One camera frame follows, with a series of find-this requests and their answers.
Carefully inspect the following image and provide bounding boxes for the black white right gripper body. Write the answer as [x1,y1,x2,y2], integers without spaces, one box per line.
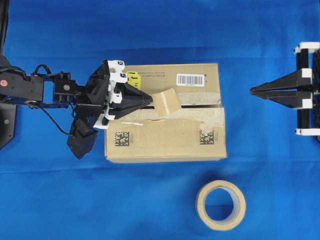
[294,42,320,136]

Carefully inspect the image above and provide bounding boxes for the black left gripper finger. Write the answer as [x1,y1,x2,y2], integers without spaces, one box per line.
[108,100,152,120]
[115,82,153,103]

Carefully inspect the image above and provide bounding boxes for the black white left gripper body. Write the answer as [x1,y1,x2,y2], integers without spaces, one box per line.
[74,60,128,129]

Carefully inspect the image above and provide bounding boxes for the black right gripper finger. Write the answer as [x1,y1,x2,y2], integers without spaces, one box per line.
[250,69,313,93]
[250,91,313,110]

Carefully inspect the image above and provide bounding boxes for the brown tape strip piece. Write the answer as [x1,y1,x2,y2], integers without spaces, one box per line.
[151,88,182,117]

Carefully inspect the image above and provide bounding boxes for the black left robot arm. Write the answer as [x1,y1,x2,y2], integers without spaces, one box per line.
[0,56,153,131]

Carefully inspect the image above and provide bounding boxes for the brown cardboard box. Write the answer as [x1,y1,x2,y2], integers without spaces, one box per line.
[104,63,228,164]

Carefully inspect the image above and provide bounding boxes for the beige masking tape roll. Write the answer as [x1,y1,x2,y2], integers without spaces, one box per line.
[195,180,246,231]

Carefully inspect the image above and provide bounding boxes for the blue table cloth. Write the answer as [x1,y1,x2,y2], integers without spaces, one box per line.
[0,0,320,240]

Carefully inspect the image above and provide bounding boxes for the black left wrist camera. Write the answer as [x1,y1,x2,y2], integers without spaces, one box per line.
[67,116,98,159]

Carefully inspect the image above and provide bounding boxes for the black camera cable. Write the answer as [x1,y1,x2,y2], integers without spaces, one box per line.
[29,102,76,136]

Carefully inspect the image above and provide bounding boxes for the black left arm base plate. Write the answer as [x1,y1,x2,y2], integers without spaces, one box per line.
[0,103,17,150]

